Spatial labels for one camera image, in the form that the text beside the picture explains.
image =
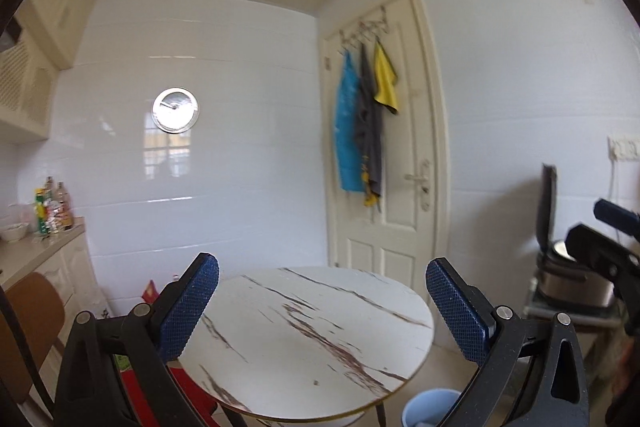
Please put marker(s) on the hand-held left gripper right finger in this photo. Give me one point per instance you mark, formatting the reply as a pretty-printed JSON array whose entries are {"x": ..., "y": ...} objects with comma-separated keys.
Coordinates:
[{"x": 454, "y": 309}]

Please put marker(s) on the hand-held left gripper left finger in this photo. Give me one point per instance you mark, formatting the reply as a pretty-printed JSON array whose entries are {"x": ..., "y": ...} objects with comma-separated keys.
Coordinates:
[{"x": 186, "y": 307}]

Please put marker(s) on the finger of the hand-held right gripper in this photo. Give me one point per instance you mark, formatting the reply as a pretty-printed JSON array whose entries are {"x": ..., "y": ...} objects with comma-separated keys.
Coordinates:
[
  {"x": 595, "y": 249},
  {"x": 617, "y": 216}
]

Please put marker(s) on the light blue trash bin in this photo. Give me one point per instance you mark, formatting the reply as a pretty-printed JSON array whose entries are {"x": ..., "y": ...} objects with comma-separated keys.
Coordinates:
[{"x": 425, "y": 407}]

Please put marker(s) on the silver rice cooker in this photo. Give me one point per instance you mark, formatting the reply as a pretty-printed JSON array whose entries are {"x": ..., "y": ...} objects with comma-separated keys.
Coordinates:
[{"x": 570, "y": 282}]

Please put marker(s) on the round white marble table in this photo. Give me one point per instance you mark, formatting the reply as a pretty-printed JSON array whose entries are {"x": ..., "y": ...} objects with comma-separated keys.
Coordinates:
[{"x": 310, "y": 337}]

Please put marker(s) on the cream kitchen counter cabinet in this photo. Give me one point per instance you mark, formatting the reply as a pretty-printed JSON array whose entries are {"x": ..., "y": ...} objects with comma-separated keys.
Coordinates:
[{"x": 55, "y": 262}]

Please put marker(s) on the brown wooden chair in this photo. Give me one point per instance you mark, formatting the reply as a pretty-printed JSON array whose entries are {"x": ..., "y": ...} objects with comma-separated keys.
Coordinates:
[{"x": 30, "y": 332}]

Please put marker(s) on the red white seasoning packet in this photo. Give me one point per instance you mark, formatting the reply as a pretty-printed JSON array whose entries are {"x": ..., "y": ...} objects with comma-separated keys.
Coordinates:
[{"x": 54, "y": 219}]

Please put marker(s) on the clear glass bottle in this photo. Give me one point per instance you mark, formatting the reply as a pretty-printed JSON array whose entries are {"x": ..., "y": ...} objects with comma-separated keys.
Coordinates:
[{"x": 49, "y": 189}]

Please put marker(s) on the grey apron with yellow trim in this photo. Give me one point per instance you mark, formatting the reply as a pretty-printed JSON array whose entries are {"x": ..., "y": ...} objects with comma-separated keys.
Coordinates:
[{"x": 370, "y": 147}]

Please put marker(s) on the cream panel door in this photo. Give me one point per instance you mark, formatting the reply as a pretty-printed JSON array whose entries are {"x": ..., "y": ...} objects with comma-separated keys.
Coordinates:
[{"x": 405, "y": 132}]

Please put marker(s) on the white bowl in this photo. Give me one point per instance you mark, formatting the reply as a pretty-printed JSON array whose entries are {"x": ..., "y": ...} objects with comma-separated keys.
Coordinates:
[{"x": 12, "y": 232}]

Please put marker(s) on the clear plastic container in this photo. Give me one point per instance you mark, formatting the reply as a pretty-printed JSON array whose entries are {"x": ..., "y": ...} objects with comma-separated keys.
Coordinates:
[{"x": 21, "y": 213}]

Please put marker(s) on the blue apron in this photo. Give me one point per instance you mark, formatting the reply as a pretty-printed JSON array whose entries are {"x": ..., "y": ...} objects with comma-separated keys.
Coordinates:
[{"x": 347, "y": 132}]

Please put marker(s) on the yellow cleaning cloth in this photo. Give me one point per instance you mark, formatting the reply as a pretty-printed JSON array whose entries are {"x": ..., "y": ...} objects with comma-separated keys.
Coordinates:
[{"x": 385, "y": 82}]

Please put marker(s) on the cream lattice door cabinet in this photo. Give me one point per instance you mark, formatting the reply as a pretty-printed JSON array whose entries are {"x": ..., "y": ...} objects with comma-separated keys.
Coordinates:
[{"x": 22, "y": 92}]

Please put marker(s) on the metal over-door hook rack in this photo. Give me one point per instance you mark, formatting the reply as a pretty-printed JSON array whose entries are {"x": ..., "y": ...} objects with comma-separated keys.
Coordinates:
[{"x": 362, "y": 29}]

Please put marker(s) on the white wall switch plate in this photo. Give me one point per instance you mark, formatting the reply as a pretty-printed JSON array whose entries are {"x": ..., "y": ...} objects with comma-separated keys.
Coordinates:
[{"x": 622, "y": 148}]

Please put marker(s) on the round silver wall clock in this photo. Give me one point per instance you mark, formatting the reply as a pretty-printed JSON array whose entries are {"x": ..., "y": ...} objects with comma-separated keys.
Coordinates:
[{"x": 175, "y": 109}]

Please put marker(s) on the cream upper wall cabinet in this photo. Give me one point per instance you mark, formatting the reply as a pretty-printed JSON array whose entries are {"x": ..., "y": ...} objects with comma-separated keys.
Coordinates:
[{"x": 55, "y": 12}]

